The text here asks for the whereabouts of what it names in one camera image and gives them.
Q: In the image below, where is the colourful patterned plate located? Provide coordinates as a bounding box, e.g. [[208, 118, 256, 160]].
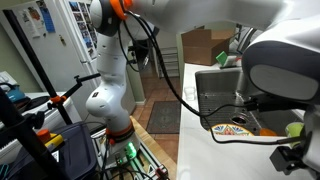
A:
[[211, 124, 253, 136]]

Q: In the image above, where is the clear glass cup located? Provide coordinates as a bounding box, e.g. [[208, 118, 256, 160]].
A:
[[184, 87, 196, 101]]

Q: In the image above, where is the green sponge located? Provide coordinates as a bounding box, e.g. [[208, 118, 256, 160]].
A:
[[216, 51, 228, 66]]

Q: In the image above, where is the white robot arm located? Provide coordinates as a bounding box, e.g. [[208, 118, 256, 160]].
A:
[[90, 0, 320, 171]]

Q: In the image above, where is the stainless steel sink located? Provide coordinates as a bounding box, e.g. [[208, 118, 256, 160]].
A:
[[195, 68, 302, 136]]

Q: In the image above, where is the teal kettle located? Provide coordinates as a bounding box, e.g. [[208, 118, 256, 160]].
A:
[[0, 82, 27, 103]]

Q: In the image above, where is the cardboard box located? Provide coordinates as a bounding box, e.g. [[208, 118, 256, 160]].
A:
[[181, 29, 234, 66]]

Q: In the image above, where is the dark floor mat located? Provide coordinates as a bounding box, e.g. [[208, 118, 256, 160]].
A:
[[146, 101, 181, 134]]

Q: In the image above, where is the dark blue bin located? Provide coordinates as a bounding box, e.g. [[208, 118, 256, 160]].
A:
[[8, 123, 97, 180]]

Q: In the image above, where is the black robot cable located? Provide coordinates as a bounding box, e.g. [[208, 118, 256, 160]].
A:
[[117, 9, 306, 146]]

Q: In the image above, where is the orange round object in sink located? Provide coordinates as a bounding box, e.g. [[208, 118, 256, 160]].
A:
[[259, 128, 277, 136]]

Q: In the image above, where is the red emergency stop button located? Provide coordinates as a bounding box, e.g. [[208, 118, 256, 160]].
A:
[[37, 129, 51, 143]]

